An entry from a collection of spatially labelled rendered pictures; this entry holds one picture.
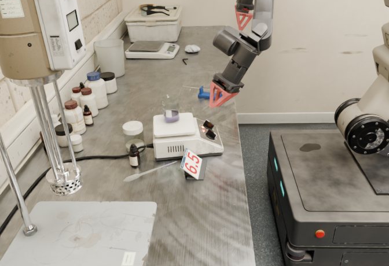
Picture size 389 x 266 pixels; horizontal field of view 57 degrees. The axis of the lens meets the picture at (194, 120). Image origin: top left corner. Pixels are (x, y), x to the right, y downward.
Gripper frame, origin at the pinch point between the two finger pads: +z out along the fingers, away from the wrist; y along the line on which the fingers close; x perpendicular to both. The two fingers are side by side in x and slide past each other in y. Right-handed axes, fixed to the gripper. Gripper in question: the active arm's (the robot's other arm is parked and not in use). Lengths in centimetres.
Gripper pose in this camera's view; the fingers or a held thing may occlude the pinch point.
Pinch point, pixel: (214, 104)
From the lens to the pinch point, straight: 107.4
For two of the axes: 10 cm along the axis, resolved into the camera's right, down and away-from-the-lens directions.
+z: -4.8, 7.9, 3.8
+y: -4.8, 1.3, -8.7
